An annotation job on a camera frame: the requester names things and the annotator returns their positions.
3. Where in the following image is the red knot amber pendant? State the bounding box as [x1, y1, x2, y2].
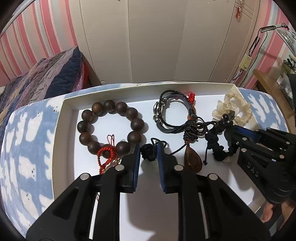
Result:
[187, 92, 197, 121]

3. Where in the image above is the black braided leather bracelet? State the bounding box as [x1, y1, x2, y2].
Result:
[152, 90, 218, 165]

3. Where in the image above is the cream shell scrunchie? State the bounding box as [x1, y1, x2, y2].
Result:
[212, 90, 253, 127]

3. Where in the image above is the wooden side desk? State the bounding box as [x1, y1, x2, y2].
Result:
[251, 69, 295, 134]

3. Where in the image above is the jade pendant black cord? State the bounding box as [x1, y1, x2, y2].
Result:
[140, 138, 171, 163]

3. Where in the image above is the person's right hand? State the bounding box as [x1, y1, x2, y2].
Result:
[261, 199, 295, 232]

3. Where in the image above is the blue polar bear blanket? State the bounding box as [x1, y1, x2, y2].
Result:
[0, 82, 290, 238]

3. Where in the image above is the green storage bag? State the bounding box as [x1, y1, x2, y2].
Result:
[277, 58, 296, 110]

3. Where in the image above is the white wardrobe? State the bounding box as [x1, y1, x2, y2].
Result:
[69, 1, 260, 84]

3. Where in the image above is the wall power socket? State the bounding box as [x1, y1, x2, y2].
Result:
[239, 54, 252, 71]

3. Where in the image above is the striped purple quilt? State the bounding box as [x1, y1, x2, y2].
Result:
[1, 47, 90, 135]

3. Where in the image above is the dark wooden bead bracelet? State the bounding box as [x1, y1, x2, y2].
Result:
[77, 99, 146, 159]

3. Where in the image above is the black scrunchie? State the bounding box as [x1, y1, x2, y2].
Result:
[204, 113, 236, 163]

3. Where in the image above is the brown teardrop pendant black cord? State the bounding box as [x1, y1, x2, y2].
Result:
[182, 120, 205, 174]

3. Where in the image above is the silver desk lamp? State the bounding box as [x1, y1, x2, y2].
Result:
[247, 22, 296, 58]

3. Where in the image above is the white shallow cardboard tray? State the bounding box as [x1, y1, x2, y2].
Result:
[49, 82, 290, 214]

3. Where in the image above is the red string charm bracelet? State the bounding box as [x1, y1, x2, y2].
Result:
[97, 134, 121, 175]

